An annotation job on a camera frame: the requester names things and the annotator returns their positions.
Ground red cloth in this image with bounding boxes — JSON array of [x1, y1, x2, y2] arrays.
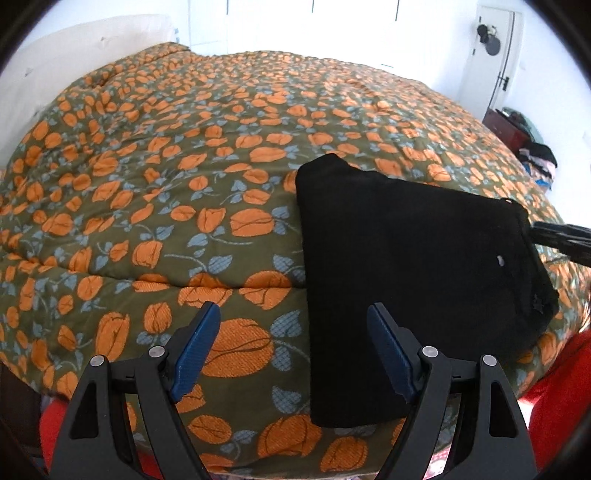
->
[[39, 330, 591, 480]]

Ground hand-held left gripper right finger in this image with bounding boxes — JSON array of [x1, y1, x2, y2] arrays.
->
[[366, 302, 539, 480]]

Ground white pillow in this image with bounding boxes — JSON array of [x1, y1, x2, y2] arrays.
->
[[0, 14, 191, 167]]

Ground black hanging bag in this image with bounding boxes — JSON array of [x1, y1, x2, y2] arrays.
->
[[475, 23, 502, 57]]

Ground white door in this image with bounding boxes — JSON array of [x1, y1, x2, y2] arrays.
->
[[462, 4, 525, 121]]

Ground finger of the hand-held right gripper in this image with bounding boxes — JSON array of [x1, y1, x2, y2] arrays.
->
[[526, 220, 591, 267]]

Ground black pants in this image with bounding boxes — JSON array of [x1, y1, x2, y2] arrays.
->
[[294, 154, 560, 429]]

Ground orange floral olive blanket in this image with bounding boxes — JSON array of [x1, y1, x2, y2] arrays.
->
[[0, 42, 591, 476]]

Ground pile of clothes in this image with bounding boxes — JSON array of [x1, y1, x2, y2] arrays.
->
[[503, 107, 560, 186]]

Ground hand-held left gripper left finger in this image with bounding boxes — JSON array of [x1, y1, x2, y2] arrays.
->
[[48, 301, 222, 480]]

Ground white wardrobe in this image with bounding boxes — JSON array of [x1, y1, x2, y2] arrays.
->
[[187, 0, 403, 63]]

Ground dark red dresser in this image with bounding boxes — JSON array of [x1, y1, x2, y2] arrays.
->
[[482, 108, 532, 155]]

